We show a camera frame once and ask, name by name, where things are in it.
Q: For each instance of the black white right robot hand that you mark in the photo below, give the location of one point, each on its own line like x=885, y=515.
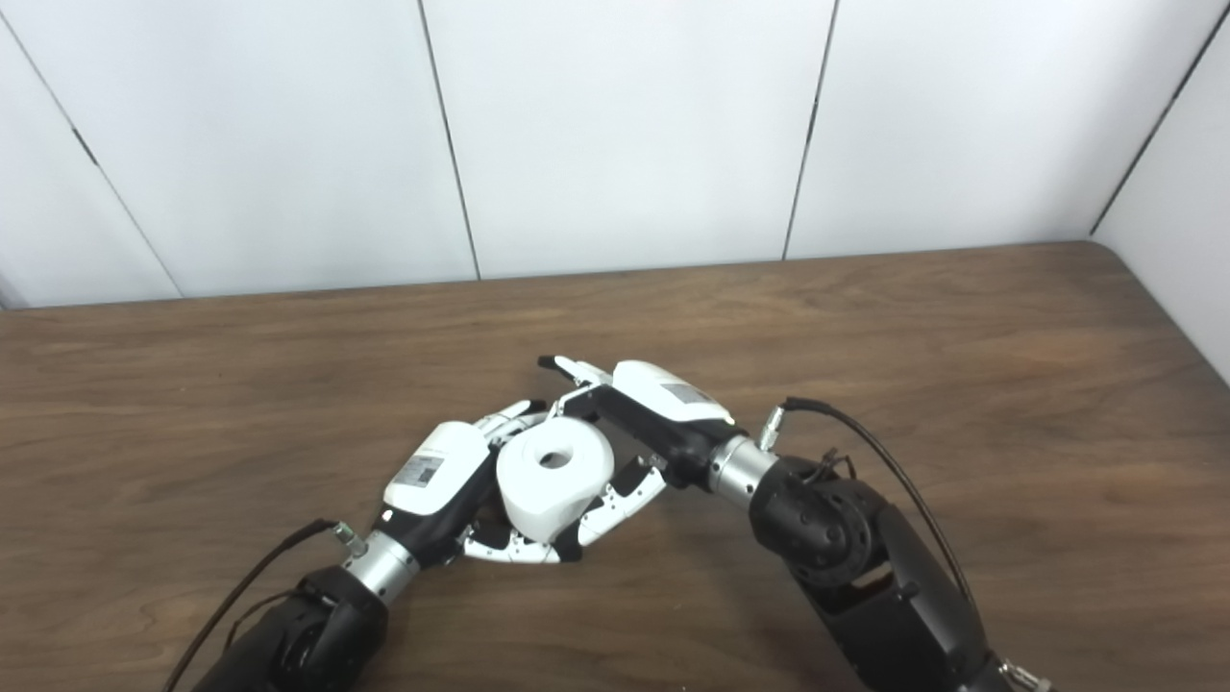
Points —
x=673, y=413

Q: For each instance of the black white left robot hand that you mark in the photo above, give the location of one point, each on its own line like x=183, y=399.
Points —
x=432, y=471

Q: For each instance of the round white plastic piece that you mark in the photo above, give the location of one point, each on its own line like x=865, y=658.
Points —
x=548, y=495

